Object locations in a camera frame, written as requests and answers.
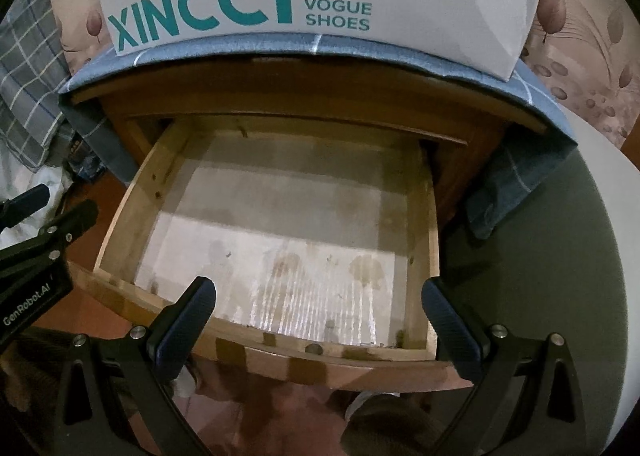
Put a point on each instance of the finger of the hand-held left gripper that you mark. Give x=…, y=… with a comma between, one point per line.
x=75, y=221
x=25, y=206

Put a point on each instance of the white crumpled fabric pile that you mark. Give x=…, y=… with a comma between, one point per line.
x=59, y=178

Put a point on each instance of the grey plaid bedding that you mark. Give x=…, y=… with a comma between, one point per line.
x=25, y=75

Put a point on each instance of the white drawer liner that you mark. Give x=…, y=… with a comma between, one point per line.
x=275, y=261

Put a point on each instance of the wooden drawer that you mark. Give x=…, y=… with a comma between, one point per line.
x=350, y=371

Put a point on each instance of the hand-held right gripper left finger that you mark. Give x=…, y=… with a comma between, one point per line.
x=187, y=321

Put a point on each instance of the wooden nightstand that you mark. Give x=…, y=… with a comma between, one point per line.
x=300, y=90

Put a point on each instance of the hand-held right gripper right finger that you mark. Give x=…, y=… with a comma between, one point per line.
x=450, y=331

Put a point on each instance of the blue checked cloth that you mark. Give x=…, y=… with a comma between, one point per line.
x=520, y=175

